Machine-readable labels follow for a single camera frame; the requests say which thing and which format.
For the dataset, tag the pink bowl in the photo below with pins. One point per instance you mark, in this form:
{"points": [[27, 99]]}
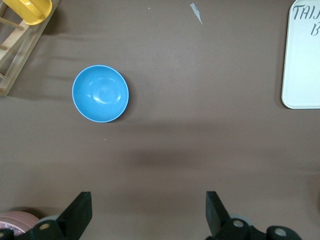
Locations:
{"points": [[21, 218]]}

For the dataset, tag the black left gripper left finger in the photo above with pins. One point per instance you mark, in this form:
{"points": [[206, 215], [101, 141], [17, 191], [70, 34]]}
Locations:
{"points": [[75, 217]]}

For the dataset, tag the small grey paper scrap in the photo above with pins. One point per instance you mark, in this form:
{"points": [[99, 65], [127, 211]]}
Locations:
{"points": [[196, 13]]}

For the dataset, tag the wooden mug rack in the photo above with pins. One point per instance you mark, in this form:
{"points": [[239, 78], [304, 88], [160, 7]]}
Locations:
{"points": [[25, 50]]}

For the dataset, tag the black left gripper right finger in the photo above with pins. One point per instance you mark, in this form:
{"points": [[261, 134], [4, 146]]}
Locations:
{"points": [[217, 220]]}

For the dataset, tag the cream tray with bear print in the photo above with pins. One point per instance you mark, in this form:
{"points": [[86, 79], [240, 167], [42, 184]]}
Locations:
{"points": [[300, 75]]}

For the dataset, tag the clear crumpled plastic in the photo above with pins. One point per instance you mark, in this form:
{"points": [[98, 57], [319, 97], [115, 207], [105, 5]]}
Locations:
{"points": [[7, 227]]}

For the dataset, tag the yellow mug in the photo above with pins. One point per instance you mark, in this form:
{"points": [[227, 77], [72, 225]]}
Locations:
{"points": [[27, 10]]}

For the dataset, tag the blue bowl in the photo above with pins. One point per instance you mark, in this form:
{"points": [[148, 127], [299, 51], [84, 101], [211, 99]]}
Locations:
{"points": [[100, 93]]}

